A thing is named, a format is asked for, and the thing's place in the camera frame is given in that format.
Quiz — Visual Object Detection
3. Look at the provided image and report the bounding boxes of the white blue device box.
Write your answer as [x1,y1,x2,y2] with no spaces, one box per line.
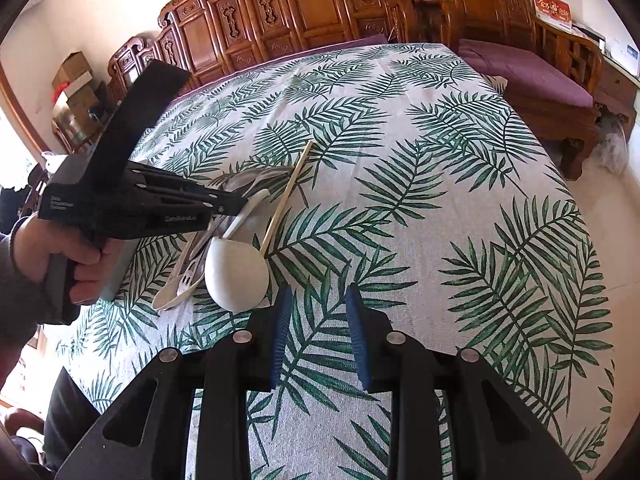
[606,39,639,77]

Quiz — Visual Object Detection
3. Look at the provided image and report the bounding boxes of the red decorated box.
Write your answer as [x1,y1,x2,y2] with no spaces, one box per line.
[533,0,573,32]

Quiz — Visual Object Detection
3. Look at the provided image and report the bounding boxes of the large white ladle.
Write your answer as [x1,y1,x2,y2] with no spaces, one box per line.
[204,190,270,313]

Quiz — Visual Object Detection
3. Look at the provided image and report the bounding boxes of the grey rectangular utensil tray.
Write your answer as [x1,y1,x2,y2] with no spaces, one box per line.
[100,240,140,301]

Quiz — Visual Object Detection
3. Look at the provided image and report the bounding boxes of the white soup spoon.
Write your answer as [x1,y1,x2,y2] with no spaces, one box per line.
[152,233,204,311]

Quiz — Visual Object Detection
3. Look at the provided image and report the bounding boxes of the palm leaf print tablecloth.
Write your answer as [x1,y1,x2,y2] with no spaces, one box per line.
[54,41,618,480]

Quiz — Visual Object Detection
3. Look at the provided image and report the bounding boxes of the clear plastic bag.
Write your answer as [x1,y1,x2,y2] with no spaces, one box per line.
[592,113,629,176]

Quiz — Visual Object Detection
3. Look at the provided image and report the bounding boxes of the stainless steel spoon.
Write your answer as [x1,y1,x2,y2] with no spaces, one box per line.
[210,166,293,195]

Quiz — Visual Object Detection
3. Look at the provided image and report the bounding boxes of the light bamboo chopstick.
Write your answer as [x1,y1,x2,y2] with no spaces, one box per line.
[259,140,314,257]

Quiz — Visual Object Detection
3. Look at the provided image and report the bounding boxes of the white plastic fork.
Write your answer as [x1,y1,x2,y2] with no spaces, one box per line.
[177,218,222,295]

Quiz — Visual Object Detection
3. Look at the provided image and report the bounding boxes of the stacked cardboard boxes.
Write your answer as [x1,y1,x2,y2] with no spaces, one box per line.
[51,51,111,154]

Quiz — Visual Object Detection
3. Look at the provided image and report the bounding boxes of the wooden side table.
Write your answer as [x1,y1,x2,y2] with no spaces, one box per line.
[573,21,639,141]

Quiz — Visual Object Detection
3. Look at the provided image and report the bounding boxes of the carved wooden long bench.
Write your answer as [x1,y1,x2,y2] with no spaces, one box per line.
[107,0,418,101]

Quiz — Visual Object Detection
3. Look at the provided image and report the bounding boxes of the person's left hand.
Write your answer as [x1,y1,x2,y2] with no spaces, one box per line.
[12,212,126,306]

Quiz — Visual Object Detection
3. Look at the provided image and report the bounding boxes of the carved wooden armchair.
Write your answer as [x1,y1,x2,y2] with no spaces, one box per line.
[399,0,606,181]

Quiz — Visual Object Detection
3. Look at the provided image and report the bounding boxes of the purple armchair cushion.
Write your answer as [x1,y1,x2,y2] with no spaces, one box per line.
[458,39,593,107]

